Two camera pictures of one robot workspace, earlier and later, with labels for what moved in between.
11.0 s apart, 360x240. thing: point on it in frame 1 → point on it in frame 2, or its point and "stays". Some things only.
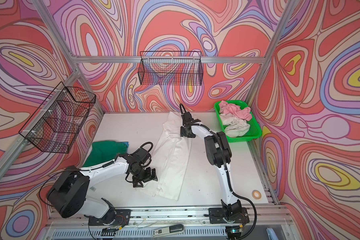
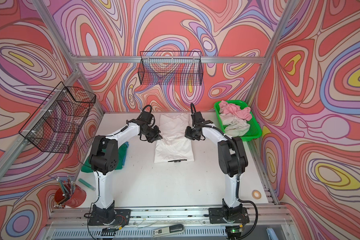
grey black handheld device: x=170 y=230 stays
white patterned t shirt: x=234 y=126 stays
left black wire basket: x=57 y=123 stays
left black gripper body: x=143 y=175 → x=153 y=134
